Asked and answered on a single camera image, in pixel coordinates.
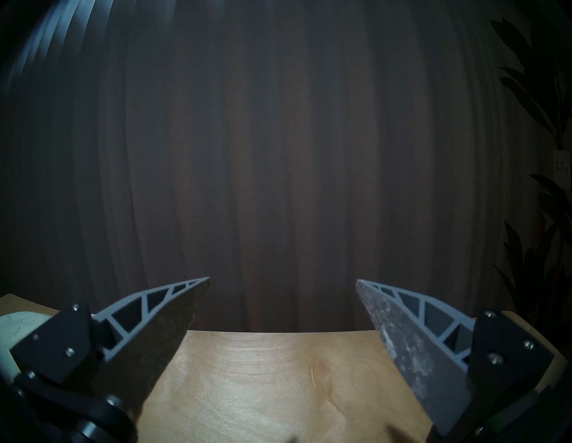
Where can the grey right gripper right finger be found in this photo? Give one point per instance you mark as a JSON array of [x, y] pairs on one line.
[[420, 353]]

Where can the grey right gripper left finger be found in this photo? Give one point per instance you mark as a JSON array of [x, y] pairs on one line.
[[147, 344]]

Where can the cream dotted towel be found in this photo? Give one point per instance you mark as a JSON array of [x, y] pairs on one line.
[[13, 323]]

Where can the white paper plant tag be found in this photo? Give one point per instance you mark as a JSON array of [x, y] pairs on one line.
[[562, 163]]

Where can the beige pleated curtain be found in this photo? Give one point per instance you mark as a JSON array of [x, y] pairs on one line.
[[268, 134]]

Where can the tall dark leafy plant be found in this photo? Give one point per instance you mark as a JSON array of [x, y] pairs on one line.
[[536, 89]]

